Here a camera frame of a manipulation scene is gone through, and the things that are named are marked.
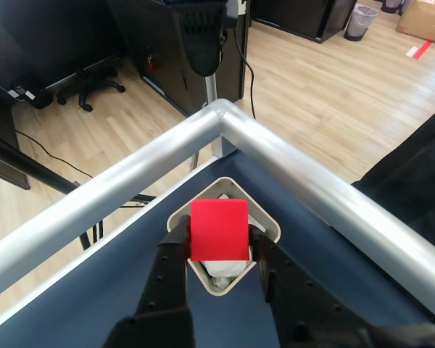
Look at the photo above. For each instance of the black device on silver pole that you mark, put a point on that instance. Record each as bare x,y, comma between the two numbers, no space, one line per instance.
203,54

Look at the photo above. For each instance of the low black cabinet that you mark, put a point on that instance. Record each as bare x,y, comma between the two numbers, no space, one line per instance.
311,18

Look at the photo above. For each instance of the mesh bin with bag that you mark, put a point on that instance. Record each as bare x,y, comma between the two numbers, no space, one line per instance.
360,25

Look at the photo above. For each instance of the grey table leg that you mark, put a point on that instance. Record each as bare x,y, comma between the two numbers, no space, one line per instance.
223,146

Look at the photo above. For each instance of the red cube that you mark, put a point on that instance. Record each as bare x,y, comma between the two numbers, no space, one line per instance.
219,230

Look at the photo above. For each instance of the beige box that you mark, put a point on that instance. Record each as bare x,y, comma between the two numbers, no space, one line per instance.
266,224

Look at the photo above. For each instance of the aluminium corner joint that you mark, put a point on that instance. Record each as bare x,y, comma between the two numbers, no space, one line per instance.
223,108

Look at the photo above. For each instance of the red white floor tape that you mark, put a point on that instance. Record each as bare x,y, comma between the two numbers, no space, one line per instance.
422,49

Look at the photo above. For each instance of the black office chair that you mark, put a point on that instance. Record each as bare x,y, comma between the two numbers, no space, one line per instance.
90,85

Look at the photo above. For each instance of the cardboard box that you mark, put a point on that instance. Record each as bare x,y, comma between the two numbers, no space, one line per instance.
424,18

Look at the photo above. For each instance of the black cloth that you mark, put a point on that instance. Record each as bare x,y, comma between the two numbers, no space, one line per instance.
413,163

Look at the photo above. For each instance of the tall black cabinet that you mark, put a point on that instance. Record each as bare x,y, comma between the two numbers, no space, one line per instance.
159,36

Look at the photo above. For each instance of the aluminium frame tube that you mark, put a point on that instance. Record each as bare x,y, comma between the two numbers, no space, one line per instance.
94,192
330,188

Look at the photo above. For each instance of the small red object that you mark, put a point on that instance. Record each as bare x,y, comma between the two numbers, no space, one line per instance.
151,67

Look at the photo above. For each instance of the black desk panel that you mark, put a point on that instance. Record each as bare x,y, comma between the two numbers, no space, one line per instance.
0,152

